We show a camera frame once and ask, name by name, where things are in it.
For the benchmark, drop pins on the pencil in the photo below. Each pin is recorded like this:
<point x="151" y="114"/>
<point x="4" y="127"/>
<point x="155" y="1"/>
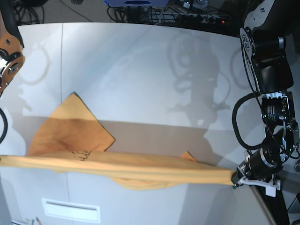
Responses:
<point x="38" y="221"/>

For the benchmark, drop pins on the white rectangular tray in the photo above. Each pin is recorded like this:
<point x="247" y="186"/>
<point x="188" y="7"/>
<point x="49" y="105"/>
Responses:
<point x="72" y="211"/>

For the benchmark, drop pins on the black keyboard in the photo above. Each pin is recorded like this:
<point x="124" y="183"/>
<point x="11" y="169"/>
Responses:
<point x="276" y="206"/>

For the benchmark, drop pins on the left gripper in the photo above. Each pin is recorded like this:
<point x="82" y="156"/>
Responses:
<point x="260" y="169"/>

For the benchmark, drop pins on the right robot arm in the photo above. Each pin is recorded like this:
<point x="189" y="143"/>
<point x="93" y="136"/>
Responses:
<point x="11" y="45"/>

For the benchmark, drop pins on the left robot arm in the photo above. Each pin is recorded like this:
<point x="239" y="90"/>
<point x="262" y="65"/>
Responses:
<point x="263" y="42"/>

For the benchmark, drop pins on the black power strip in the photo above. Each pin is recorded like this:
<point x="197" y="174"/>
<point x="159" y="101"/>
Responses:
<point x="196" y="20"/>

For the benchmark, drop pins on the orange t-shirt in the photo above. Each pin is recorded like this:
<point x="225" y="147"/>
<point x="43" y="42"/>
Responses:
<point x="72" y="140"/>

